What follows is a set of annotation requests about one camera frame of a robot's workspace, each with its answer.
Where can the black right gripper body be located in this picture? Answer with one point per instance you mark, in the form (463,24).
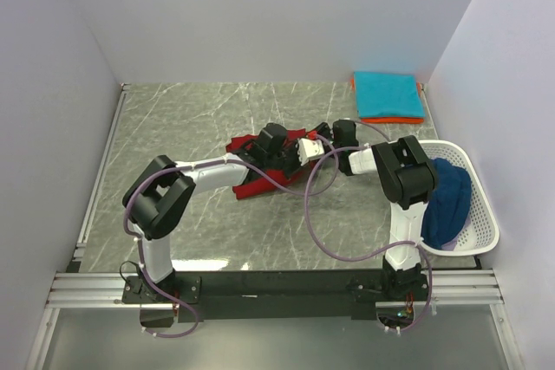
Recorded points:
(336,147)

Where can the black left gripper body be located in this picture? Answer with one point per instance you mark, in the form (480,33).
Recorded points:
(287,160)

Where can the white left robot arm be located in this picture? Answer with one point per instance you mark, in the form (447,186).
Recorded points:
(252,165)

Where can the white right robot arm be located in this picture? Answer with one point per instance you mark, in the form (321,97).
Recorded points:
(408,178)

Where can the folded orange t shirt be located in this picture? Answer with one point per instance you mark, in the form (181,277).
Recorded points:
(390,121)

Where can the folded turquoise t shirt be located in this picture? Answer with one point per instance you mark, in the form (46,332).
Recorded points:
(388,92)

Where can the navy blue t shirt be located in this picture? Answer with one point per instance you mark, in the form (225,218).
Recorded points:
(449,206)

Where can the lavender t shirt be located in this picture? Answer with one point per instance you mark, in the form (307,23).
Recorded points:
(451,245)

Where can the black base crossbar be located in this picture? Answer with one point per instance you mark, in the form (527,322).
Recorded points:
(224,295)

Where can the white plastic laundry basket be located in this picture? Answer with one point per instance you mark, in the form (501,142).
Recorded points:
(481,232)

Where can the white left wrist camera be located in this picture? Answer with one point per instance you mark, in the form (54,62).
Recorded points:
(309,148)

